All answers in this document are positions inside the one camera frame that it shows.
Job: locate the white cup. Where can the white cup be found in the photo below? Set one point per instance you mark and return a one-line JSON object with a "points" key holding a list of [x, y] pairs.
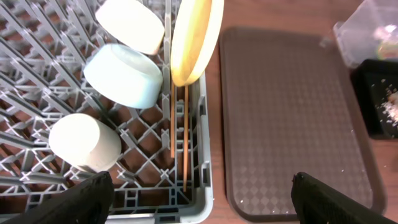
{"points": [[85, 143]]}

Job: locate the yellow plate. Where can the yellow plate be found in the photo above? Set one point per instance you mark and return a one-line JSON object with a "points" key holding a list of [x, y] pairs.
{"points": [[196, 32]]}

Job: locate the clear plastic bin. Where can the clear plastic bin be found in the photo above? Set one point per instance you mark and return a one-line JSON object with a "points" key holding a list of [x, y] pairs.
{"points": [[355, 35]]}

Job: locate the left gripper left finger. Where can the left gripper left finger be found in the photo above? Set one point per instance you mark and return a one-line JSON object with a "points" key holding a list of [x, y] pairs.
{"points": [[88, 202]]}

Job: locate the grey plastic dishwasher rack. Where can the grey plastic dishwasher rack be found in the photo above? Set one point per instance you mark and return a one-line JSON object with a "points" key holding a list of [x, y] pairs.
{"points": [[44, 47]]}

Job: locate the yellow green snack wrapper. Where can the yellow green snack wrapper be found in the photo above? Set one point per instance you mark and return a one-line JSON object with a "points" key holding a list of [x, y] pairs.
{"points": [[387, 50]]}

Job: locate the black waste tray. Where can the black waste tray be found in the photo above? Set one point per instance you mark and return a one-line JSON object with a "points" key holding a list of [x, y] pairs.
{"points": [[361, 79]]}

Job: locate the rice and nutshell pile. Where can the rice and nutshell pile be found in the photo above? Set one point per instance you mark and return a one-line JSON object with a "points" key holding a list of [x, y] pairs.
{"points": [[390, 105]]}

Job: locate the white tissue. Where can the white tissue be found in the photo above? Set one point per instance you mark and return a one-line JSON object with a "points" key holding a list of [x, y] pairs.
{"points": [[385, 32]]}

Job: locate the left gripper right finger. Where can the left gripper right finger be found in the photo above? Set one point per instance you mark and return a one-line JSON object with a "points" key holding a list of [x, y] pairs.
{"points": [[318, 203]]}

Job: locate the dark brown serving tray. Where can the dark brown serving tray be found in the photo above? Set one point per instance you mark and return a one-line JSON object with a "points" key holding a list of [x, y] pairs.
{"points": [[289, 107]]}

